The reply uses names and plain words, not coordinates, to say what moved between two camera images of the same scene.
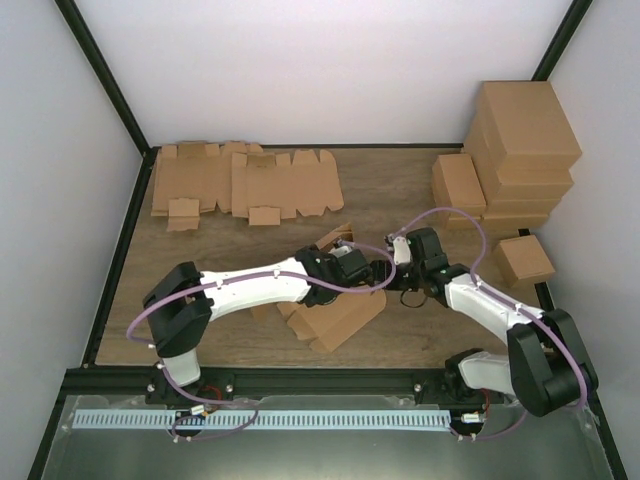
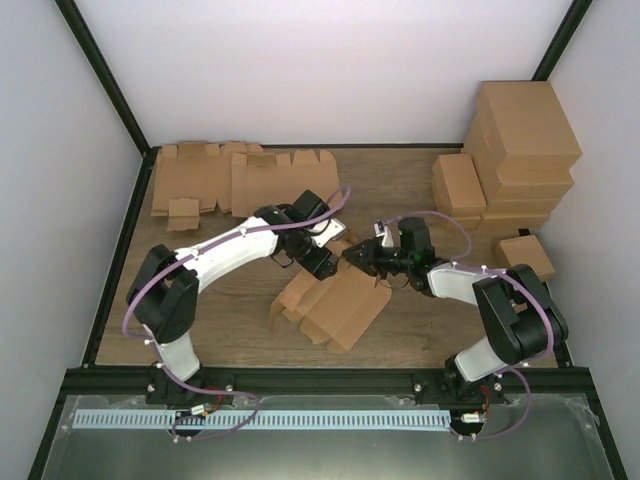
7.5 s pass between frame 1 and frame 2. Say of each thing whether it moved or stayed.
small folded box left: stayed
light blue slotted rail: stayed
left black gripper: moved
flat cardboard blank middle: stayed
